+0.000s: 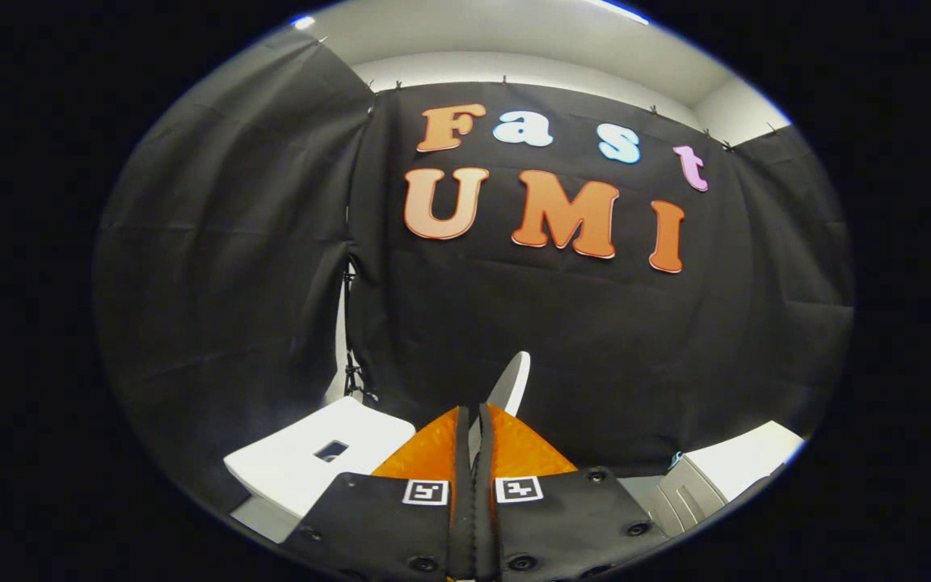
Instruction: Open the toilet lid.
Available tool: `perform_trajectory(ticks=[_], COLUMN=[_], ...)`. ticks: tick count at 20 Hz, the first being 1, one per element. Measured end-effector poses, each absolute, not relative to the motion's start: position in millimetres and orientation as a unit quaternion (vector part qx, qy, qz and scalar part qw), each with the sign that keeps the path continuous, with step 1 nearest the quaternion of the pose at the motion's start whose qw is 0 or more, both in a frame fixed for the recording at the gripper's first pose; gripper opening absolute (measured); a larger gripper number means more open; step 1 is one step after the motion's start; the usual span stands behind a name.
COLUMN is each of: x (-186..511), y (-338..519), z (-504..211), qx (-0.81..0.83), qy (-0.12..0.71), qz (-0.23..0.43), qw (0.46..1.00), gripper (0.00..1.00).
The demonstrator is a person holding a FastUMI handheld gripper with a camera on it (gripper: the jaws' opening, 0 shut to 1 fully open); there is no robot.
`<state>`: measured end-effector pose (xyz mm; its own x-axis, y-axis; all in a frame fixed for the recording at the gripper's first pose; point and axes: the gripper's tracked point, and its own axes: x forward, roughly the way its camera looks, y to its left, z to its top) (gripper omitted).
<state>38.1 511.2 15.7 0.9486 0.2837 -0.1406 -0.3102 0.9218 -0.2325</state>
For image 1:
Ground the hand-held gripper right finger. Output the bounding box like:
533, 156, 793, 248
478, 403, 670, 582

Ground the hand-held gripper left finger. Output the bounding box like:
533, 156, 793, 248
281, 406, 480, 582

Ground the black tripod stand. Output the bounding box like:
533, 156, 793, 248
324, 259, 379, 405

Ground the white drawer cabinet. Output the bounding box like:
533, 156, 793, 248
619, 420, 806, 539

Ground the black backdrop cloth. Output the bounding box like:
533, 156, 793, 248
94, 28, 855, 515

